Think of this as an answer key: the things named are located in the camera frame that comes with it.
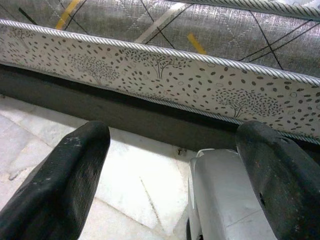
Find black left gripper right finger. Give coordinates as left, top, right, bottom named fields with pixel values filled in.
left=235, top=120, right=320, bottom=240

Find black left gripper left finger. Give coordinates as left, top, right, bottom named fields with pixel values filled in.
left=0, top=120, right=111, bottom=240

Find tree print base mattress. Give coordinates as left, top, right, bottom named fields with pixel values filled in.
left=0, top=17, right=320, bottom=146

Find black bed frame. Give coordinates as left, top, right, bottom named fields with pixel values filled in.
left=0, top=63, right=320, bottom=156

